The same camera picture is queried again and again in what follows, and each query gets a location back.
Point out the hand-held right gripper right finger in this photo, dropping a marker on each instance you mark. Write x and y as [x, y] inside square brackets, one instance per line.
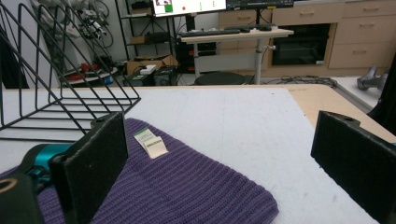
[358, 161]

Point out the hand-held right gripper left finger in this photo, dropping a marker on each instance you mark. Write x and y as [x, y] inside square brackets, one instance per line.
[93, 161]

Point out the purple knitted hat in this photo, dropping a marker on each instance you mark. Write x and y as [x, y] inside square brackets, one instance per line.
[186, 186]

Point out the grey handheld device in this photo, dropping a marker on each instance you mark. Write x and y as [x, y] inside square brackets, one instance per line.
[369, 81]

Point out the cardboard box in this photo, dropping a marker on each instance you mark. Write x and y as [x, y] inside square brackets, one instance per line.
[137, 64]

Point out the light wooden cabinet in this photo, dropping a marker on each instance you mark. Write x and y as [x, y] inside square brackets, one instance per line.
[361, 40]

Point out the dark curtain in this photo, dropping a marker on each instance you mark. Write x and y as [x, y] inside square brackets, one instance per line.
[11, 65]

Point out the black built-in oven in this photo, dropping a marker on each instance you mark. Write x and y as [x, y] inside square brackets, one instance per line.
[299, 46]

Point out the white table mat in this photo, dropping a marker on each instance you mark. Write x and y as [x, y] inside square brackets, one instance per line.
[233, 124]

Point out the black shelf rack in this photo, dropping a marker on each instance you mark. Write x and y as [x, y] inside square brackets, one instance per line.
[152, 37]

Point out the white robot equipment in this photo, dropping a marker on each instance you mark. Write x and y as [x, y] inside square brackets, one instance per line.
[90, 21]

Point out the round black stool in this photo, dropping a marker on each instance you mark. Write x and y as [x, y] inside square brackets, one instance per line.
[219, 78]

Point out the black keyboard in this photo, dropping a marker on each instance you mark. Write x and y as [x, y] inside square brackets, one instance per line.
[208, 32]

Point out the light wooden desk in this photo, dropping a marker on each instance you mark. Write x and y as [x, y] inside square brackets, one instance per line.
[236, 35]

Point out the computer monitor with white screen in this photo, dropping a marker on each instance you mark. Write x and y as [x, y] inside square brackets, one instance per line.
[193, 6]

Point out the computer monitor with dark screen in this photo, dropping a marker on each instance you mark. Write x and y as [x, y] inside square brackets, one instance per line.
[258, 3]

